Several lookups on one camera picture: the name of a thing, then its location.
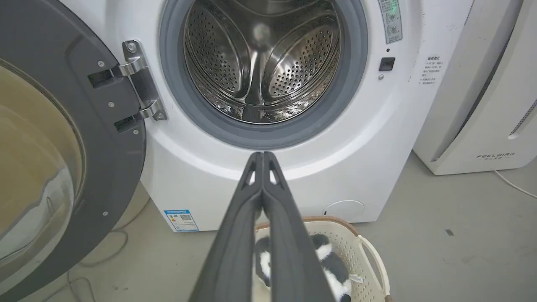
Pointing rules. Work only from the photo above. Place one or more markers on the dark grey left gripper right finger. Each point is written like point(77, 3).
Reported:
point(289, 251)

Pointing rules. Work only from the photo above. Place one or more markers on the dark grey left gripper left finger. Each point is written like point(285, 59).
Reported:
point(228, 251)

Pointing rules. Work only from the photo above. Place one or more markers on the grey washing machine door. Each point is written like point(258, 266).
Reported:
point(63, 138)

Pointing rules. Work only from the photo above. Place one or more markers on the black and white garment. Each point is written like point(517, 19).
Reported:
point(333, 266)

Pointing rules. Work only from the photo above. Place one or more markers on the cream perforated laundry basket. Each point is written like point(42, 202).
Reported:
point(356, 256)

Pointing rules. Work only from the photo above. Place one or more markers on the white front-load washing machine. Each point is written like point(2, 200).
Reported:
point(335, 159)

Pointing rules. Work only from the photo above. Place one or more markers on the white Feelbird air purifier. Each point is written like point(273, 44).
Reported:
point(482, 105)

